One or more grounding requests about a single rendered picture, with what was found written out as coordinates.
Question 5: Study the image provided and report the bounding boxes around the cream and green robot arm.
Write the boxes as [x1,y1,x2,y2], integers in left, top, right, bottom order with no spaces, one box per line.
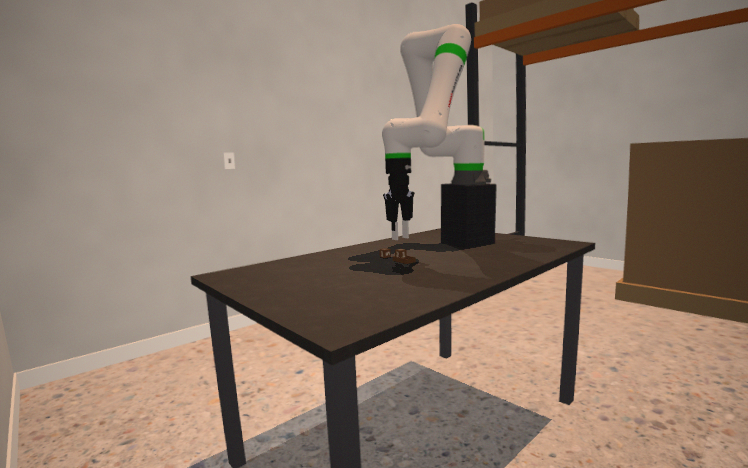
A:
[382,24,491,185]

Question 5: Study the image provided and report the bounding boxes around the orange rectangular tray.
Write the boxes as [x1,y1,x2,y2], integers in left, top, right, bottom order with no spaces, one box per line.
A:
[393,256,416,264]

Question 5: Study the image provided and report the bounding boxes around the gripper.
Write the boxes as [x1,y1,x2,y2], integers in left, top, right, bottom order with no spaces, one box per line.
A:
[383,175,414,240]

